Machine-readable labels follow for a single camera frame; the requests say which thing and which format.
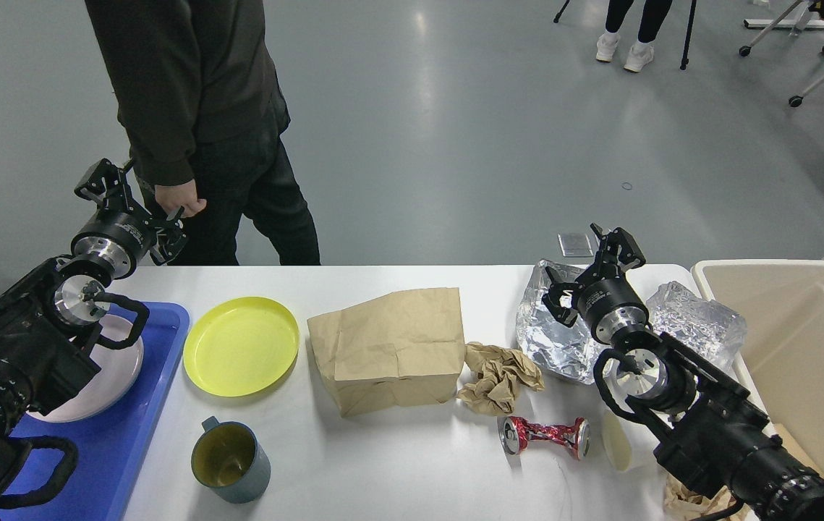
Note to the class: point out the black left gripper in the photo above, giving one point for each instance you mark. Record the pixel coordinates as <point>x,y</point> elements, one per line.
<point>124,222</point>

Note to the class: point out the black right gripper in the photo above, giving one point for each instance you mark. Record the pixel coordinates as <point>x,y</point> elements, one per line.
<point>601,290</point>

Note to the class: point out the yellow plate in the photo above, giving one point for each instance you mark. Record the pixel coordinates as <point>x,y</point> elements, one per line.
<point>241,347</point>

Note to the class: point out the teal mug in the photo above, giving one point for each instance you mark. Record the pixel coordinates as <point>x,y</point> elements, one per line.
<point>229,460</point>

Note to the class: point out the crumpled paper under arm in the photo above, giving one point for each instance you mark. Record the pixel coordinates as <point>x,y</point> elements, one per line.
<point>680,503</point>

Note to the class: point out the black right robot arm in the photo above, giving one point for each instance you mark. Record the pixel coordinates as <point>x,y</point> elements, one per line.
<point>710,435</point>

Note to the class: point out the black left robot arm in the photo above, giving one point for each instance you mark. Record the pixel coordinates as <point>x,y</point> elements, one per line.
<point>54,316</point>

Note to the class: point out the silver floor plate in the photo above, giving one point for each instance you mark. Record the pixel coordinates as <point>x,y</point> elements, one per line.
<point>575,245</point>

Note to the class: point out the silver foil bag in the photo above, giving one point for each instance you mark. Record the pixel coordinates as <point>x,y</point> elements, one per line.
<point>567,353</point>

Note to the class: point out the crumpled brown paper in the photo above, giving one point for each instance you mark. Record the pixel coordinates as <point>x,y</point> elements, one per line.
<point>500,375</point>

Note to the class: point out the person in black clothes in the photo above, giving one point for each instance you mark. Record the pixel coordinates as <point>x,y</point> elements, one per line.
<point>199,99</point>

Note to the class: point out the white paper cup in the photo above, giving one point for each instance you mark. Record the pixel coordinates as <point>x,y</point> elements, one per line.
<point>627,444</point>

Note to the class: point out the crushed red can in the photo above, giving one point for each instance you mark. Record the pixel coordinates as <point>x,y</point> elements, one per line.
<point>516,434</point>

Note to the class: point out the pink plate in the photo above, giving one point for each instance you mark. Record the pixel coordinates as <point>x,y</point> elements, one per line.
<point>119,371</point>

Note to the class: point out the brown paper bag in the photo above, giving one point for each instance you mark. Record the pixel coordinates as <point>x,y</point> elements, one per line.
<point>403,349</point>

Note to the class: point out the beige plastic bin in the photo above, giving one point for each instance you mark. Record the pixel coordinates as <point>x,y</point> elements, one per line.
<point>782,359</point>

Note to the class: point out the blue plastic tray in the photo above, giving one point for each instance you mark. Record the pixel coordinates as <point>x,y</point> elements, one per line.
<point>112,444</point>

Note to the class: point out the wheeled chair base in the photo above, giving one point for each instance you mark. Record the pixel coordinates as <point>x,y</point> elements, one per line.
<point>797,32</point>

